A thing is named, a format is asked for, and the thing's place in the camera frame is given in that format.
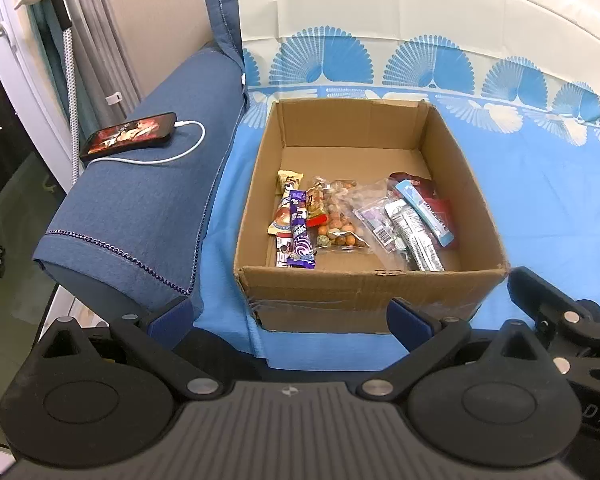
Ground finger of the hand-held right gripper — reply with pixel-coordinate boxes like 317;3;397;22
507;266;600;376

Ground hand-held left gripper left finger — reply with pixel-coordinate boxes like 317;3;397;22
37;296;227;402

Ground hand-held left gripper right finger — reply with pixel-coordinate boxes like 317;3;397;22
355;297;565;402

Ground brown cardboard box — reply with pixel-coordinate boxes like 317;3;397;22
232;99;511;335

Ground silver snack bar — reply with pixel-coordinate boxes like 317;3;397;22
384;199;446;272

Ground clear packet purple label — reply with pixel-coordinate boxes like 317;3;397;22
350;177;411;266

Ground blue stick packet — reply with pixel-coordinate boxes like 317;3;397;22
394;180;455;247

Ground clear packet coloured nuts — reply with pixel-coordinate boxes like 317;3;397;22
310;176;372;252

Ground red white snack bar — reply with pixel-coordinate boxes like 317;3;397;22
275;232;293;268

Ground purple candy bar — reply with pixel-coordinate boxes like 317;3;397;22
286;190;317;270

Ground dark red long packet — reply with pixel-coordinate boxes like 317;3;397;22
387;172;436;196

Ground nut bar clear wrapper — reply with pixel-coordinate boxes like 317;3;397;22
305;184;332;228

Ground gold wafer bar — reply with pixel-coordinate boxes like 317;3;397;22
266;170;306;236

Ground blue fan-print sheet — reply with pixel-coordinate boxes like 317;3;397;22
190;0;600;376

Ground blue denim sofa armrest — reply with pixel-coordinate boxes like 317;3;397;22
32;0;246;361

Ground black smartphone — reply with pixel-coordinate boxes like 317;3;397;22
79;111;178;163

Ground grey curtain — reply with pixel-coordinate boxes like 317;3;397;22
27;0;141;131

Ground white charging cable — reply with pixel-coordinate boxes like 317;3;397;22
90;120;206;166

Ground speckled steamer hose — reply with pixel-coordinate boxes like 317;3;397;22
15;0;81;186

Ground white window frame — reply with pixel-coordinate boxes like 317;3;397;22
0;0;86;181

